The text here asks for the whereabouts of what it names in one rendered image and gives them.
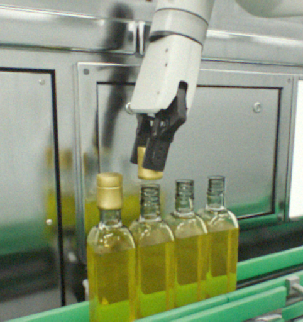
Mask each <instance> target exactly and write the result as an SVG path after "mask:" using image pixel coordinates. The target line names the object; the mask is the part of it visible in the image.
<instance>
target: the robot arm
mask: <svg viewBox="0 0 303 322"><path fill-rule="evenodd" d="M214 1H215V0H157V5H156V8H155V14H154V17H153V21H152V26H151V30H150V36H149V38H148V39H149V42H150V43H151V44H150V45H149V47H148V50H147V52H146V55H145V56H144V58H143V62H142V65H141V68H140V72H139V74H138V79H137V81H136V85H135V89H134V93H133V97H132V100H131V109H132V112H135V113H137V114H136V119H137V123H138V125H137V129H136V137H135V142H134V145H133V151H132V154H131V158H130V162H131V163H132V164H136V165H138V147H139V146H143V145H146V150H145V152H144V155H143V160H142V164H141V167H142V168H143V169H148V170H154V171H158V172H163V171H164V170H165V165H166V162H167V157H168V152H169V149H170V143H172V142H173V140H174V134H175V132H176V131H177V130H178V128H180V127H181V126H182V125H183V124H184V123H185V122H186V120H187V116H188V114H189V111H190V107H191V105H192V101H193V98H194V92H195V89H196V83H197V80H198V76H199V68H200V64H201V53H202V51H203V48H204V43H205V39H206V35H207V30H208V27H209V21H210V18H211V13H212V9H213V6H214ZM235 1H236V2H237V3H238V6H239V7H240V8H241V9H242V10H243V11H245V12H247V13H248V14H251V15H253V16H258V17H263V18H281V17H292V16H303V0H235ZM148 113H153V114H154V117H152V116H149V115H148ZM151 121H153V124H152V125H151ZM161 121H163V122H164V123H163V124H162V125H161ZM160 125H161V126H160Z"/></svg>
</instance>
